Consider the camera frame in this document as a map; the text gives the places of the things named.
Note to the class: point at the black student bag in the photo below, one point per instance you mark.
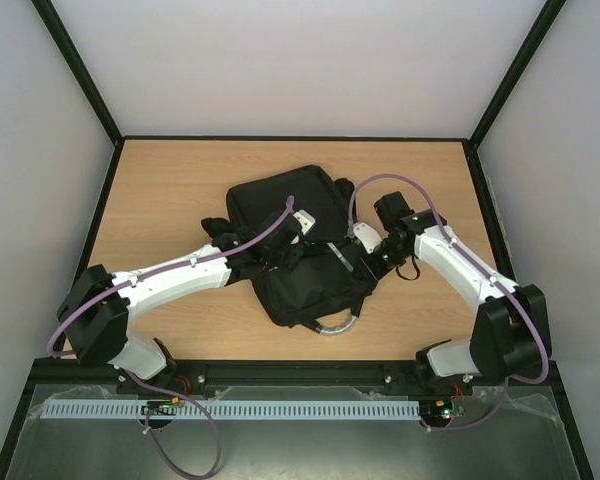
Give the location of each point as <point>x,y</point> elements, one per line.
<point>313,279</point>

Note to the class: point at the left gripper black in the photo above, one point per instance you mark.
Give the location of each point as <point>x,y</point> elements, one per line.
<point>296,258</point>

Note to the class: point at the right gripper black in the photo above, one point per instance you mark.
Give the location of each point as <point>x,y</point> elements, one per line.
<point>353,254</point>

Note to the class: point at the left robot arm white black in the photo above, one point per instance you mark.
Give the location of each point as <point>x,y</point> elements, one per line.
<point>97,314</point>

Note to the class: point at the bag grey metal handle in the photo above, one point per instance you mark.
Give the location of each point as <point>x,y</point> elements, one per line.
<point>344,327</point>

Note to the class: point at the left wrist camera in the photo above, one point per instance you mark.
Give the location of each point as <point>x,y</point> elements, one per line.
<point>305,220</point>

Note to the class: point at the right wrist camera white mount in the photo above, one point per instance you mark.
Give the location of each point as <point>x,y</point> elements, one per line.
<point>366,236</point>

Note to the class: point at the black aluminium frame rail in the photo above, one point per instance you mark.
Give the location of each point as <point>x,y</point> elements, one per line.
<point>203,378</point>

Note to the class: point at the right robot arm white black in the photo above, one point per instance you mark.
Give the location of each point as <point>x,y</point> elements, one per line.
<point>510,336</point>

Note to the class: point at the green capped marker pen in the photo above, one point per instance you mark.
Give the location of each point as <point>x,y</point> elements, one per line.
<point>344,254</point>

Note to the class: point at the grey slotted cable duct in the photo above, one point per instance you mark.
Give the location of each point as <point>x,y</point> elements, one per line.
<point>232,410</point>

